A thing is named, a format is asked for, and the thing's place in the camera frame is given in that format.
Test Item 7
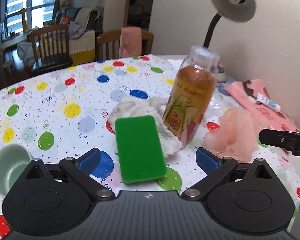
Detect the pink mesh bath pouf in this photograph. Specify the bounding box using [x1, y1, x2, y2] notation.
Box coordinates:
[204, 107, 266, 163]

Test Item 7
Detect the green sponge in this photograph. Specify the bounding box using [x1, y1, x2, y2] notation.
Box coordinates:
[115, 115, 167, 184]

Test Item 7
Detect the white cloth rag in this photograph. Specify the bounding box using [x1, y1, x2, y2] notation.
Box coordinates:
[108, 95, 183, 158]

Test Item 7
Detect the polka dot tablecloth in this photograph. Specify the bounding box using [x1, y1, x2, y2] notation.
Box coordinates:
[0, 55, 300, 229]

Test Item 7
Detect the white toothpaste tube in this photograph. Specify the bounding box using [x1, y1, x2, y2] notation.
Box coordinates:
[256, 93, 281, 113]

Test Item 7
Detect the pink printed cloth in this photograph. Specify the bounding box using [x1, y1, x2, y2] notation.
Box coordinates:
[224, 79, 300, 133]

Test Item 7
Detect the pale green ceramic cup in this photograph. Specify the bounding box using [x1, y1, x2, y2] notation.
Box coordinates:
[0, 144, 33, 197]

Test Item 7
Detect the orange tea bottle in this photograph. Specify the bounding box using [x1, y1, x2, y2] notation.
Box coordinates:
[163, 46, 220, 146]

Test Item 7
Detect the small wooden stool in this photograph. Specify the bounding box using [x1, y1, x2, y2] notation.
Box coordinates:
[2, 60, 14, 73]

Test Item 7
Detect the wooden chair black seat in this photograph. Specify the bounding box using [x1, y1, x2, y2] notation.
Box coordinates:
[29, 24, 73, 75]

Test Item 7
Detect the grey laundry bundle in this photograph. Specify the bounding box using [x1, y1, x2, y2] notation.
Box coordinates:
[17, 42, 35, 67]

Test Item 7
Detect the pink towel on chair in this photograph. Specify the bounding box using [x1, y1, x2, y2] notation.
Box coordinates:
[119, 27, 142, 58]

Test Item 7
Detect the wooden chair at table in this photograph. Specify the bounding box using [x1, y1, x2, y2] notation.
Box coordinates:
[95, 29, 154, 61]

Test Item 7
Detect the sofa with cream throw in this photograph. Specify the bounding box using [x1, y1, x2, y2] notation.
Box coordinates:
[44, 7, 103, 66]

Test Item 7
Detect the round white coffee table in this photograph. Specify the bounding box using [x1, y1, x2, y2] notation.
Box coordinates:
[0, 31, 31, 51]

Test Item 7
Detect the grey gooseneck desk lamp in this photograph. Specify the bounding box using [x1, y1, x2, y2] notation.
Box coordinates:
[202, 0, 257, 83]

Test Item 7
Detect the balcony window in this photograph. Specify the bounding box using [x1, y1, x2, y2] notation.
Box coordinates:
[0, 0, 55, 36]

